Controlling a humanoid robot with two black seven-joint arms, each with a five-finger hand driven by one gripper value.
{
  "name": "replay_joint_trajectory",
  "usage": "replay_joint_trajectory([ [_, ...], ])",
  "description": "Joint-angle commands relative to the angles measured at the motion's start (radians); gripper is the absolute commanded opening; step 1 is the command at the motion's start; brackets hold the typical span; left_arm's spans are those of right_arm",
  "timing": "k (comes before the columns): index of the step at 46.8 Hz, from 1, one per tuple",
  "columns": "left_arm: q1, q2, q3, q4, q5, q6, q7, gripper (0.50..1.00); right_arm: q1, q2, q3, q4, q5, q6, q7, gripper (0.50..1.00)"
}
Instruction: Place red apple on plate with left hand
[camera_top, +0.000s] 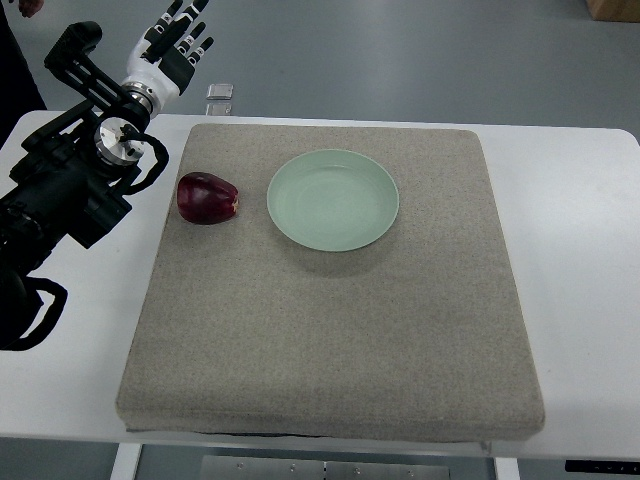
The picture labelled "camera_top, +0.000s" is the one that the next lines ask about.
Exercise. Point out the metal table base plate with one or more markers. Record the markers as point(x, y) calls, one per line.
point(228, 467)

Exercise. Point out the beige fabric cushion mat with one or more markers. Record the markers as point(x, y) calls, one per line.
point(417, 337)

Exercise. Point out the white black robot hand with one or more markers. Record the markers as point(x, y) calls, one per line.
point(163, 62)

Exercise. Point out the pale green plate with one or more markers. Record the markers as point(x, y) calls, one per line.
point(333, 200)

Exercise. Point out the silver floor socket plate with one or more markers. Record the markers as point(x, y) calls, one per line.
point(220, 91)

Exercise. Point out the dark red apple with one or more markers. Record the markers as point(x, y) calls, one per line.
point(206, 199)

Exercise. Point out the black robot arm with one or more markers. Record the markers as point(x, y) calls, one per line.
point(73, 181)

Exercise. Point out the cardboard box corner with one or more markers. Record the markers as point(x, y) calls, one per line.
point(614, 10)

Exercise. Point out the person in dark clothes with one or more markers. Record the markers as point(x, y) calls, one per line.
point(19, 92)

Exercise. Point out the black table control panel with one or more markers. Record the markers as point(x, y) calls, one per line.
point(602, 467)

